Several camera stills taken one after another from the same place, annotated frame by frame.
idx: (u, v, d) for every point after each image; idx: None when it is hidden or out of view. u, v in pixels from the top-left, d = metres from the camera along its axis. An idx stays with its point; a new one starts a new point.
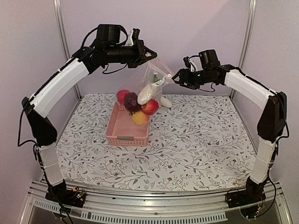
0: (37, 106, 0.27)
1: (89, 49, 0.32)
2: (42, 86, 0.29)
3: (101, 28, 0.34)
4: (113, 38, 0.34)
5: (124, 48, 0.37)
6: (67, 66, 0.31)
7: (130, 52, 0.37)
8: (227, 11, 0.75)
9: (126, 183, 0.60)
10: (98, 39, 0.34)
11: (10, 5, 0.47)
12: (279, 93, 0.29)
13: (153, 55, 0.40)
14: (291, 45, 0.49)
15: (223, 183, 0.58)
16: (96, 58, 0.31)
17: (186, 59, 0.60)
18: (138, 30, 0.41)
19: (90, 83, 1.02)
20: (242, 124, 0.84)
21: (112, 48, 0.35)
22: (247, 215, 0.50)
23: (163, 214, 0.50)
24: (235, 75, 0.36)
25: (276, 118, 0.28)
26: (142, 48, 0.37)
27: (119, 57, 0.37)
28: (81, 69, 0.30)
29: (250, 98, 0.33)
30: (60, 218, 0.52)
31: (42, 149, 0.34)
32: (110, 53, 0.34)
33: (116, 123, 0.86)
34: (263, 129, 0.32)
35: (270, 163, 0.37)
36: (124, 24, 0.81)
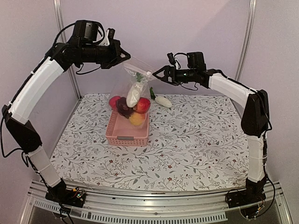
0: (14, 112, 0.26)
1: (63, 44, 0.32)
2: (18, 92, 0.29)
3: (77, 25, 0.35)
4: (90, 36, 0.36)
5: (101, 47, 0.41)
6: (39, 67, 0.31)
7: (105, 50, 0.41)
8: (227, 11, 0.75)
9: (126, 183, 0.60)
10: (75, 36, 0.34)
11: (9, 5, 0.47)
12: (259, 91, 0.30)
13: (127, 56, 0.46)
14: (291, 45, 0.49)
15: (223, 184, 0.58)
16: (70, 53, 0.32)
17: (171, 56, 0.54)
18: (114, 29, 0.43)
19: (89, 83, 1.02)
20: None
21: (88, 47, 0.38)
22: (247, 215, 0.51)
23: (163, 214, 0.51)
24: (217, 78, 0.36)
25: (258, 115, 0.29)
26: (119, 48, 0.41)
27: (95, 57, 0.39)
28: (54, 67, 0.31)
29: (231, 97, 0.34)
30: (60, 218, 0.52)
31: (31, 156, 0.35)
32: (86, 51, 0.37)
33: (116, 122, 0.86)
34: (248, 126, 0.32)
35: (263, 158, 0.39)
36: (124, 24, 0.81)
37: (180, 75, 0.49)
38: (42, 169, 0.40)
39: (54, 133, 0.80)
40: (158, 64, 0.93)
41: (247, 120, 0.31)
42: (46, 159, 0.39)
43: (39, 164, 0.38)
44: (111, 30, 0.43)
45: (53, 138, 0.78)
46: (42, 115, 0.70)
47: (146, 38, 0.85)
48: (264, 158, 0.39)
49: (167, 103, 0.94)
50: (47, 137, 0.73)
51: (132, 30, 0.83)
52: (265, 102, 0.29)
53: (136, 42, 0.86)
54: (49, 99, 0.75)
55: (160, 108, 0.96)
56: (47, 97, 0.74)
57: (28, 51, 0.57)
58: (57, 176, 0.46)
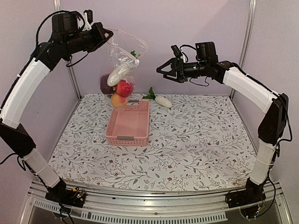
0: (5, 118, 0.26)
1: (46, 43, 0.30)
2: (6, 98, 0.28)
3: (54, 18, 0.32)
4: (71, 27, 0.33)
5: (84, 34, 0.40)
6: (25, 70, 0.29)
7: (89, 36, 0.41)
8: (228, 11, 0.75)
9: (126, 183, 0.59)
10: (55, 31, 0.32)
11: (9, 6, 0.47)
12: (283, 96, 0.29)
13: (110, 34, 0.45)
14: (292, 45, 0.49)
15: (223, 184, 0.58)
16: (54, 52, 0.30)
17: (176, 48, 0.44)
18: (90, 10, 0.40)
19: (89, 83, 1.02)
20: (242, 124, 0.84)
21: (71, 38, 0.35)
22: (247, 215, 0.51)
23: (163, 214, 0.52)
24: (235, 74, 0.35)
25: (279, 122, 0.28)
26: (102, 29, 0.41)
27: (82, 45, 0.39)
28: (41, 67, 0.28)
29: (250, 98, 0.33)
30: (60, 218, 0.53)
31: (26, 159, 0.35)
32: (72, 43, 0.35)
33: (116, 121, 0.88)
34: (264, 132, 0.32)
35: (270, 164, 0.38)
36: (124, 24, 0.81)
37: (189, 69, 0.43)
38: (40, 171, 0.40)
39: (55, 132, 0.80)
40: (158, 64, 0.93)
41: (266, 125, 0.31)
42: (42, 160, 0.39)
43: (35, 166, 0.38)
44: (88, 13, 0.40)
45: (53, 137, 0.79)
46: (42, 113, 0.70)
47: (146, 38, 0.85)
48: (272, 164, 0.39)
49: (167, 103, 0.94)
50: (47, 136, 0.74)
51: (132, 30, 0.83)
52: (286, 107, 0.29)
53: None
54: (49, 100, 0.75)
55: (160, 108, 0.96)
56: (47, 98, 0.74)
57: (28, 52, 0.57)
58: (55, 177, 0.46)
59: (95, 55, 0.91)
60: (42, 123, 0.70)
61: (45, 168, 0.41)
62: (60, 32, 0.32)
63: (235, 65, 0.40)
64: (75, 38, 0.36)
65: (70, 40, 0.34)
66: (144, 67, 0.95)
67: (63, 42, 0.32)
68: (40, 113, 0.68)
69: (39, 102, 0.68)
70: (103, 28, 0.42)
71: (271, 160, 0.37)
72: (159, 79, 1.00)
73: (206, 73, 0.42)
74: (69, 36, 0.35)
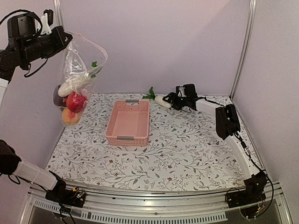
0: None
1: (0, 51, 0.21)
2: None
3: (8, 22, 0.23)
4: (29, 31, 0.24)
5: (41, 38, 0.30)
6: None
7: (49, 40, 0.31)
8: (228, 10, 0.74)
9: (126, 183, 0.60)
10: (10, 38, 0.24)
11: (10, 6, 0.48)
12: (229, 104, 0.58)
13: (69, 38, 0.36)
14: (292, 45, 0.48)
15: (223, 184, 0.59)
16: (8, 60, 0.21)
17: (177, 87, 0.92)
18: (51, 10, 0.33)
19: (113, 84, 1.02)
20: (242, 124, 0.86)
21: (31, 44, 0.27)
22: (247, 215, 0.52)
23: (163, 214, 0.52)
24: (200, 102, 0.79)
25: (224, 122, 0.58)
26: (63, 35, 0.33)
27: (41, 51, 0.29)
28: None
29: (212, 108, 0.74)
30: (60, 218, 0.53)
31: (16, 173, 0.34)
32: (32, 48, 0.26)
33: (116, 120, 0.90)
34: (221, 129, 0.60)
35: (245, 151, 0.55)
36: (123, 25, 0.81)
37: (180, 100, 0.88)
38: (34, 178, 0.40)
39: (38, 143, 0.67)
40: (158, 63, 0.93)
41: (221, 125, 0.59)
42: (33, 169, 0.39)
43: (29, 176, 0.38)
44: (49, 13, 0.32)
45: (43, 144, 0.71)
46: (42, 113, 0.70)
47: (145, 38, 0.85)
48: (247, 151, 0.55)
49: (166, 104, 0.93)
50: (30, 153, 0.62)
51: (132, 30, 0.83)
52: (231, 113, 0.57)
53: (135, 42, 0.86)
54: (21, 116, 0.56)
55: (160, 107, 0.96)
56: (21, 114, 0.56)
57: None
58: (53, 180, 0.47)
59: (117, 57, 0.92)
60: (18, 147, 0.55)
61: (38, 176, 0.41)
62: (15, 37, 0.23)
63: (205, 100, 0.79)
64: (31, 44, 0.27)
65: (29, 45, 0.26)
66: (144, 67, 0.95)
67: (19, 49, 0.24)
68: (11, 141, 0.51)
69: (6, 130, 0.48)
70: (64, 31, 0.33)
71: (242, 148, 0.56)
72: (158, 79, 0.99)
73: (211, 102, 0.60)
74: (26, 41, 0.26)
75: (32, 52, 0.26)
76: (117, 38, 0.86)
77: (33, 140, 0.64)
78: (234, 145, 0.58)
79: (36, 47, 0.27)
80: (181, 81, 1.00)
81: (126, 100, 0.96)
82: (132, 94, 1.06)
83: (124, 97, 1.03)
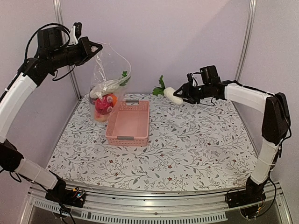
0: None
1: (34, 59, 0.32)
2: None
3: (39, 37, 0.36)
4: (55, 41, 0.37)
5: (69, 48, 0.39)
6: (12, 84, 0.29)
7: (75, 50, 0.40)
8: (227, 11, 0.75)
9: (126, 183, 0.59)
10: (41, 47, 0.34)
11: (9, 6, 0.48)
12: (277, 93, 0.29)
13: (99, 47, 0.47)
14: (293, 45, 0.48)
15: (223, 184, 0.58)
16: (42, 68, 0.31)
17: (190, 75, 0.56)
18: (80, 24, 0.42)
19: None
20: (242, 124, 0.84)
21: (57, 53, 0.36)
22: (247, 215, 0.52)
23: (162, 214, 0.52)
24: (232, 88, 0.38)
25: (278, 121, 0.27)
26: (88, 45, 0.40)
27: (67, 60, 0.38)
28: (28, 84, 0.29)
29: (251, 104, 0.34)
30: (60, 218, 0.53)
31: (18, 170, 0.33)
32: (57, 58, 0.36)
33: (117, 120, 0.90)
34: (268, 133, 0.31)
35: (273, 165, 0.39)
36: (123, 25, 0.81)
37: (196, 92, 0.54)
38: (36, 177, 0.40)
39: (39, 144, 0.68)
40: (158, 64, 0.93)
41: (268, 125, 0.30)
42: (35, 166, 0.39)
43: (31, 173, 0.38)
44: (77, 25, 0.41)
45: (44, 144, 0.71)
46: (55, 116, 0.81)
47: (145, 38, 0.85)
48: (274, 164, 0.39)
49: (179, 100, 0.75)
50: (31, 154, 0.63)
51: (132, 29, 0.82)
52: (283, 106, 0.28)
53: (135, 42, 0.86)
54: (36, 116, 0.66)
55: (160, 107, 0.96)
56: (22, 116, 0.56)
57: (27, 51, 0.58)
58: (54, 179, 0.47)
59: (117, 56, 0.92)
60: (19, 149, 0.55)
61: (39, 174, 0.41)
62: (46, 48, 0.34)
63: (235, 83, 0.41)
64: (58, 53, 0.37)
65: (55, 55, 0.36)
66: (144, 66, 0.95)
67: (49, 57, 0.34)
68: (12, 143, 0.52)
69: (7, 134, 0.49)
70: (88, 42, 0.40)
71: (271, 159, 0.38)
72: (159, 80, 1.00)
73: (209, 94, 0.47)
74: (54, 52, 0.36)
75: (57, 61, 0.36)
76: (117, 38, 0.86)
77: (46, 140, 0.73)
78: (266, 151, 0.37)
79: (61, 56, 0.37)
80: (181, 81, 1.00)
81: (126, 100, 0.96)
82: (132, 94, 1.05)
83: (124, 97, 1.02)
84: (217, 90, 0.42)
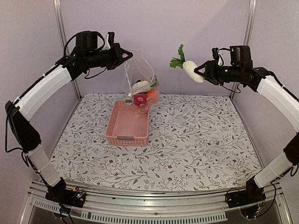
0: (22, 108, 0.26)
1: (72, 57, 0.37)
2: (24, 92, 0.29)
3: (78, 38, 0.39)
4: (91, 45, 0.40)
5: (103, 52, 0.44)
6: (51, 72, 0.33)
7: (107, 55, 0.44)
8: (228, 11, 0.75)
9: (126, 183, 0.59)
10: (78, 47, 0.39)
11: (10, 6, 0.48)
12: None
13: (129, 56, 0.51)
14: (293, 45, 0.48)
15: (223, 184, 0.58)
16: (79, 65, 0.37)
17: (216, 50, 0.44)
18: (113, 33, 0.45)
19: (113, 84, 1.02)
20: (242, 124, 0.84)
21: (91, 55, 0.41)
22: (247, 215, 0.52)
23: (163, 214, 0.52)
24: (270, 85, 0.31)
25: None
26: (118, 48, 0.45)
27: (99, 62, 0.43)
28: (65, 74, 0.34)
29: (283, 111, 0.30)
30: (60, 218, 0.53)
31: (31, 155, 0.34)
32: (91, 59, 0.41)
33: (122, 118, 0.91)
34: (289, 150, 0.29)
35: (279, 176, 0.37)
36: (123, 25, 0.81)
37: (219, 72, 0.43)
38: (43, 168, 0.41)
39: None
40: (158, 64, 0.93)
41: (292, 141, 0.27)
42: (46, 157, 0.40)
43: (40, 162, 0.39)
44: (111, 34, 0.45)
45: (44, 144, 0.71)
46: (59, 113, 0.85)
47: (145, 38, 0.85)
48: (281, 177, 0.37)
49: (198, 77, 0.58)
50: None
51: (132, 29, 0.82)
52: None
53: (135, 42, 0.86)
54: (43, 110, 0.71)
55: (160, 107, 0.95)
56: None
57: (27, 51, 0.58)
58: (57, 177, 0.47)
59: None
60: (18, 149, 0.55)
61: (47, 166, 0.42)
62: (83, 49, 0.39)
63: (272, 74, 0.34)
64: (94, 55, 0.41)
65: (89, 56, 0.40)
66: None
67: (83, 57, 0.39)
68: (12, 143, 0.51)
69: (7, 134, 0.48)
70: (120, 47, 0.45)
71: (282, 173, 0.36)
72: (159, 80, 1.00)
73: (241, 78, 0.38)
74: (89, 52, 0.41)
75: (90, 61, 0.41)
76: (118, 38, 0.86)
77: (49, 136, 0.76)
78: (281, 165, 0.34)
79: (96, 58, 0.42)
80: (181, 81, 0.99)
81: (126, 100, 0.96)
82: None
83: (124, 97, 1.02)
84: (252, 77, 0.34)
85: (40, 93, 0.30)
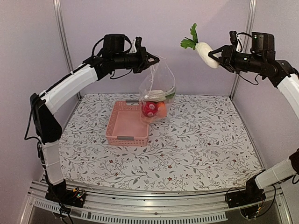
0: (48, 101, 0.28)
1: (99, 58, 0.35)
2: (52, 86, 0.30)
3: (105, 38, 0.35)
4: (119, 48, 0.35)
5: (129, 55, 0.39)
6: (79, 70, 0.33)
7: (133, 58, 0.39)
8: (228, 11, 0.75)
9: (126, 183, 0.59)
10: (106, 49, 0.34)
11: (10, 6, 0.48)
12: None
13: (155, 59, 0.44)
14: (293, 45, 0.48)
15: (223, 184, 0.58)
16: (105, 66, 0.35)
17: (234, 34, 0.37)
18: (140, 38, 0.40)
19: (113, 84, 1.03)
20: (242, 124, 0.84)
21: (117, 57, 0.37)
22: (247, 215, 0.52)
23: (163, 214, 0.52)
24: (293, 86, 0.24)
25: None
26: (145, 52, 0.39)
27: (124, 64, 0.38)
28: (92, 74, 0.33)
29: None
30: (60, 218, 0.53)
31: (46, 146, 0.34)
32: (117, 61, 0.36)
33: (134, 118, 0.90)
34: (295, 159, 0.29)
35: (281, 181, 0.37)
36: (124, 25, 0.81)
37: (238, 60, 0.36)
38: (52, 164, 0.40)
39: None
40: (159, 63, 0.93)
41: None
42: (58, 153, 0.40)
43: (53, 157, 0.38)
44: (138, 38, 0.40)
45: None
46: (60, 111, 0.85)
47: (145, 38, 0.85)
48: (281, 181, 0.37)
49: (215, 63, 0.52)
50: (31, 154, 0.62)
51: (132, 29, 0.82)
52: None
53: (136, 42, 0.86)
54: None
55: None
56: (21, 115, 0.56)
57: (27, 51, 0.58)
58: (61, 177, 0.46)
59: None
60: (19, 149, 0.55)
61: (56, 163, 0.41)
62: (110, 51, 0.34)
63: (297, 72, 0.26)
64: (119, 58, 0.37)
65: (115, 58, 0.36)
66: None
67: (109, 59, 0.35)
68: (13, 143, 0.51)
69: (7, 134, 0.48)
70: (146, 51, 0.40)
71: (284, 178, 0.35)
72: None
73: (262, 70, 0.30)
74: (116, 54, 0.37)
75: (115, 63, 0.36)
76: None
77: None
78: (285, 171, 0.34)
79: (121, 60, 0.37)
80: (181, 81, 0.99)
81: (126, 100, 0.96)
82: (132, 94, 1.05)
83: (124, 98, 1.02)
84: (276, 69, 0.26)
85: (65, 90, 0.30)
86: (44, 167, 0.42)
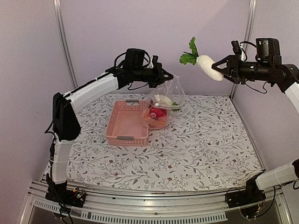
0: (73, 102, 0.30)
1: (122, 69, 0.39)
2: (77, 89, 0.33)
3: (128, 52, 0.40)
4: (138, 62, 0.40)
5: (146, 69, 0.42)
6: (102, 77, 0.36)
7: (151, 72, 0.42)
8: (227, 11, 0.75)
9: (126, 183, 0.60)
10: (127, 61, 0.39)
11: (9, 5, 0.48)
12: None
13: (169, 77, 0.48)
14: (293, 45, 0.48)
15: (223, 183, 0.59)
16: (126, 78, 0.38)
17: (237, 42, 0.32)
18: (156, 56, 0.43)
19: None
20: (242, 124, 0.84)
21: (136, 70, 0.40)
22: (247, 215, 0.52)
23: (162, 214, 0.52)
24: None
25: None
26: (160, 68, 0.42)
27: (142, 77, 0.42)
28: (114, 83, 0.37)
29: None
30: (60, 218, 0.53)
31: (60, 144, 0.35)
32: (136, 73, 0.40)
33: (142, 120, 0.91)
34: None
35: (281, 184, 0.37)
36: (124, 25, 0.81)
37: (244, 69, 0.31)
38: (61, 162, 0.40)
39: (38, 144, 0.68)
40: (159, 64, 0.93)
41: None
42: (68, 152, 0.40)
43: (64, 155, 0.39)
44: (154, 56, 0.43)
45: (43, 143, 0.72)
46: None
47: (145, 38, 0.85)
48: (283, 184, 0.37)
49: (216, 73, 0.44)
50: (32, 154, 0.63)
51: (132, 29, 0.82)
52: None
53: (136, 42, 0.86)
54: (45, 107, 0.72)
55: None
56: (21, 115, 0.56)
57: (27, 51, 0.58)
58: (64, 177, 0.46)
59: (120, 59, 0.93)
60: (19, 149, 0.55)
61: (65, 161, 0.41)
62: (131, 64, 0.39)
63: None
64: (138, 71, 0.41)
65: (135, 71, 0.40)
66: None
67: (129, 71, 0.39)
68: (12, 143, 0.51)
69: (8, 134, 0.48)
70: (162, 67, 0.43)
71: (286, 182, 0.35)
72: None
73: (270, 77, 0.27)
74: (135, 67, 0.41)
75: (134, 74, 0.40)
76: (118, 38, 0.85)
77: (49, 134, 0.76)
78: (286, 174, 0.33)
79: (139, 73, 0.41)
80: (181, 80, 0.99)
81: (126, 100, 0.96)
82: (132, 94, 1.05)
83: (124, 98, 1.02)
84: (284, 74, 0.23)
85: (89, 94, 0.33)
86: (52, 165, 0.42)
